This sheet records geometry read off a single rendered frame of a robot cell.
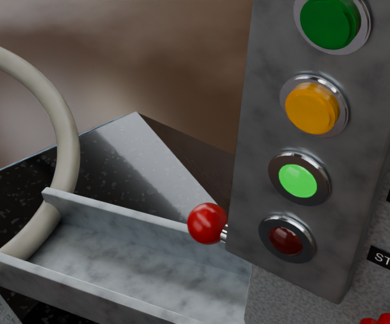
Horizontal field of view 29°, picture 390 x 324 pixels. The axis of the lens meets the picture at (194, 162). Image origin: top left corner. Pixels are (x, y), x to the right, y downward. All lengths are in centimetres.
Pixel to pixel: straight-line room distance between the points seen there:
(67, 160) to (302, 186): 61
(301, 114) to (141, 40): 236
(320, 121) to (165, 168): 74
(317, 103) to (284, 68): 2
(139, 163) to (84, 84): 145
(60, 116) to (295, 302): 59
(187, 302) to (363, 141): 46
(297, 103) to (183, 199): 70
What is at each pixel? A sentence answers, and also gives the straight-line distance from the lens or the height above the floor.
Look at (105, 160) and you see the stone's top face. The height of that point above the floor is 82.
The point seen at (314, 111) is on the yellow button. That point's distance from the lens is 36.
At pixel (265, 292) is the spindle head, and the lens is 52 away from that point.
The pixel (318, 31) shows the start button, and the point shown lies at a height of 142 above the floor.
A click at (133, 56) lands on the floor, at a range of 264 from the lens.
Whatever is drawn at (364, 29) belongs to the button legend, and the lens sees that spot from 34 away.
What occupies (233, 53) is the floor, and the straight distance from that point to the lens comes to 268.
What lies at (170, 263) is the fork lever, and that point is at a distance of 84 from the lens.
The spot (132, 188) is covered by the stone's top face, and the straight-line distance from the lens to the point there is 107.
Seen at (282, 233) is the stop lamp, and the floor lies 128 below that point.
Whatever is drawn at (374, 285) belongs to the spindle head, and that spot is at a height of 124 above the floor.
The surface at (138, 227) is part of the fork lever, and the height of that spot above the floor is 95.
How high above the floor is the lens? 161
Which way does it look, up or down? 45 degrees down
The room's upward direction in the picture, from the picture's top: 3 degrees clockwise
